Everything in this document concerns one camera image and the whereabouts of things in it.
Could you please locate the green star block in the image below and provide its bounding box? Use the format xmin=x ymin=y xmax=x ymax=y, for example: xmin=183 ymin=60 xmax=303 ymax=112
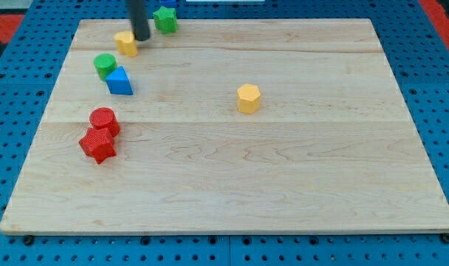
xmin=153 ymin=7 xmax=178 ymax=35

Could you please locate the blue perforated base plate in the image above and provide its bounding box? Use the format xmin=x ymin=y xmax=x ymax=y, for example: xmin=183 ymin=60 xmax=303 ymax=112
xmin=0 ymin=0 xmax=449 ymax=265

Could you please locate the blue cube block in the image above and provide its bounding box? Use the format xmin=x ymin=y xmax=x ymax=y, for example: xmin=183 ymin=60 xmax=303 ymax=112
xmin=160 ymin=0 xmax=176 ymax=8

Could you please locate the blue triangle block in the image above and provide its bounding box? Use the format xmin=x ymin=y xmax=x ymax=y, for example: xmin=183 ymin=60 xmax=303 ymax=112
xmin=106 ymin=66 xmax=133 ymax=95

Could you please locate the green cylinder block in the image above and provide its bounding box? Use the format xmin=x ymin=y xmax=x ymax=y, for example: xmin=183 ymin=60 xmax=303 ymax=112
xmin=93 ymin=53 xmax=117 ymax=81

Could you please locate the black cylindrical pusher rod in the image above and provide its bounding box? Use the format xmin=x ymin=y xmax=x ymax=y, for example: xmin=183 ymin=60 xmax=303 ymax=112
xmin=126 ymin=0 xmax=150 ymax=41

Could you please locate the red star block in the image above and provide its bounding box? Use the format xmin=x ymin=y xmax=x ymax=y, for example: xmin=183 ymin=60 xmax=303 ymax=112
xmin=78 ymin=128 xmax=117 ymax=164

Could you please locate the yellow hexagon block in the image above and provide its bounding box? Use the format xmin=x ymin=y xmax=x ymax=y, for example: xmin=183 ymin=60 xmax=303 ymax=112
xmin=236 ymin=83 xmax=261 ymax=114

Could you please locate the yellow heart block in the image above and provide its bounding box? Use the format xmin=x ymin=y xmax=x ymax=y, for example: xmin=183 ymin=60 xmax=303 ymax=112
xmin=113 ymin=31 xmax=137 ymax=58

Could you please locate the wooden board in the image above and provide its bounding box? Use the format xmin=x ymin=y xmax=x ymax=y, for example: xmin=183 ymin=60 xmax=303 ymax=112
xmin=0 ymin=18 xmax=449 ymax=236

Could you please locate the red cylinder block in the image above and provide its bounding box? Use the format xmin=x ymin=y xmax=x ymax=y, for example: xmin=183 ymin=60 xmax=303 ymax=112
xmin=89 ymin=107 xmax=120 ymax=137

